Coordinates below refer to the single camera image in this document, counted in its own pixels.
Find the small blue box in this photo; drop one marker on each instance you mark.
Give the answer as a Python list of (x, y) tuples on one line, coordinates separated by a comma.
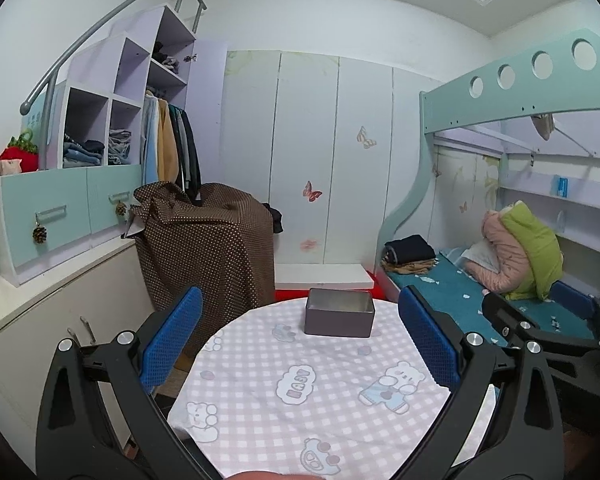
[(560, 185)]

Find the brown dotted cloth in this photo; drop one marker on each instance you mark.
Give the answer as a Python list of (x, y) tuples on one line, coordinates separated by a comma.
[(205, 255)]

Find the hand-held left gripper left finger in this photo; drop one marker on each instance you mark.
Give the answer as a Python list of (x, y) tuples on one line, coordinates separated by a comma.
[(172, 332)]

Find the teal bed mattress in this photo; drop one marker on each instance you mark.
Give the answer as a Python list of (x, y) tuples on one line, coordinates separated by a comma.
[(450, 287)]

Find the lilac stair shelf unit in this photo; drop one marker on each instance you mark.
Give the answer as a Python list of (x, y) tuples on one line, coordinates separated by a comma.
[(115, 75)]

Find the lilac wall shelf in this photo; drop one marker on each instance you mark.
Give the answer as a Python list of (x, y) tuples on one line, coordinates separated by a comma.
[(580, 205)]

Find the pine cone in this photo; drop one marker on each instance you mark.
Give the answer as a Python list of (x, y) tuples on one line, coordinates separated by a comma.
[(121, 209), (40, 235)]

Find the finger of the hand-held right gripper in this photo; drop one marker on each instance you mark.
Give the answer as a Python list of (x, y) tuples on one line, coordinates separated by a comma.
[(572, 301), (502, 317)]

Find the folded grey clothes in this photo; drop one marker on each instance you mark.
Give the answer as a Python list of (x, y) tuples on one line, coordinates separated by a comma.
[(119, 147)]

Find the grey metal box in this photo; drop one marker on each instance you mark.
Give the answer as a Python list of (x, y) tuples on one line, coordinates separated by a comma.
[(337, 322)]

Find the light blue hanging shirt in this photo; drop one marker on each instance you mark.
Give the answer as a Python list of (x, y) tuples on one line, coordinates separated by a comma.
[(150, 142)]

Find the pale pink flower sticker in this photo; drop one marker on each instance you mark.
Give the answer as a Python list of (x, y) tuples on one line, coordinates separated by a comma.
[(309, 245)]

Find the dark hanging coats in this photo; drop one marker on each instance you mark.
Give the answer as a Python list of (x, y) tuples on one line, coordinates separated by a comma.
[(187, 152)]

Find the pink plush toy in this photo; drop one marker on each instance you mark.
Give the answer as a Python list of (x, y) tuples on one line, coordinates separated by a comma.
[(5, 167)]

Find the teal drawer cabinet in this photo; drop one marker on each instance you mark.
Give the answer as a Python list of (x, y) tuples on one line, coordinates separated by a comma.
[(65, 220)]

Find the beige low cabinet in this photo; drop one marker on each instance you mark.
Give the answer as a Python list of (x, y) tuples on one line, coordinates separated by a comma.
[(40, 320)]

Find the grey metal handrail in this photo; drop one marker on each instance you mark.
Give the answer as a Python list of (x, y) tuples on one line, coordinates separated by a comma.
[(80, 37)]

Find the white wardrobe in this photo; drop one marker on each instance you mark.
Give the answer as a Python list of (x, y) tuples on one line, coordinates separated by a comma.
[(330, 160)]

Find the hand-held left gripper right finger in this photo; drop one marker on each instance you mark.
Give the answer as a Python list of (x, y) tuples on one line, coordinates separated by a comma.
[(430, 332)]

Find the white low platform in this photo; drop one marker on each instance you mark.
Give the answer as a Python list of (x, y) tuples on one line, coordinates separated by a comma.
[(325, 276)]

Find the brown hanging pouch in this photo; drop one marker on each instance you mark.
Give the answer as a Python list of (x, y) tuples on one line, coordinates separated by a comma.
[(544, 126)]

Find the beige butterfly sticker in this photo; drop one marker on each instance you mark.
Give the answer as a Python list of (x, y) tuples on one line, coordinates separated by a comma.
[(366, 138)]

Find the black cloth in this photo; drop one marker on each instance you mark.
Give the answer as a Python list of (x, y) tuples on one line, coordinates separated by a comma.
[(275, 217)]

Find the pink checked tablecloth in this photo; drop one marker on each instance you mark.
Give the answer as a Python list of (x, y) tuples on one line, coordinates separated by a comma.
[(290, 360)]

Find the teal bunk bed frame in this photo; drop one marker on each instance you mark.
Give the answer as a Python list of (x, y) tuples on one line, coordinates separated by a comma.
[(485, 95)]

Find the white pillow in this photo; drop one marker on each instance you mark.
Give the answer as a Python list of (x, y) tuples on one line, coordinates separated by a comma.
[(477, 257)]

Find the black folded clothes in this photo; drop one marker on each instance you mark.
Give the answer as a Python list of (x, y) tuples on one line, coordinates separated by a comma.
[(410, 250)]

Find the tan folded clothes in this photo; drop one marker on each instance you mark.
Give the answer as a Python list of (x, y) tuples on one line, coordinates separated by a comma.
[(412, 267)]

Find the person's left hand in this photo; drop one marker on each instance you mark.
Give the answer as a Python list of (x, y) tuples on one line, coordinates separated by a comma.
[(280, 476)]

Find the red strawberry plush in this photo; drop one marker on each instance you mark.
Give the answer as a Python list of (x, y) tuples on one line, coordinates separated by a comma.
[(22, 152)]

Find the folded blue jeans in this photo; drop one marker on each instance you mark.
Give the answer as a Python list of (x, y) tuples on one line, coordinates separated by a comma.
[(82, 155)]

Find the pink butterfly sticker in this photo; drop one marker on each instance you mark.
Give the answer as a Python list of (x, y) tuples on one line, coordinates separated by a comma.
[(311, 191)]

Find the yellow hanging coat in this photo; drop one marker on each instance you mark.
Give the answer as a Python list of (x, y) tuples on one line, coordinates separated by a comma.
[(166, 147)]

